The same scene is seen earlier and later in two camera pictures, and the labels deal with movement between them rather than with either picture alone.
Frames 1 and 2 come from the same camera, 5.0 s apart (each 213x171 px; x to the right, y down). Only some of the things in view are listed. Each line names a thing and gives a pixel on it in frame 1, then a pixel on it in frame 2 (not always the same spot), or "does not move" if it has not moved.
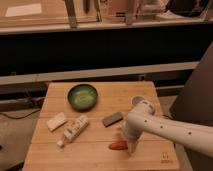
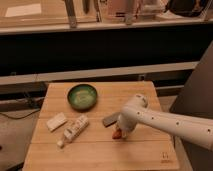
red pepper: [118, 145] -> [117, 133]
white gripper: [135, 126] -> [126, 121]
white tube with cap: [74, 129] does not move
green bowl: [82, 97] does not move
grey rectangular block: [112, 119] does not move
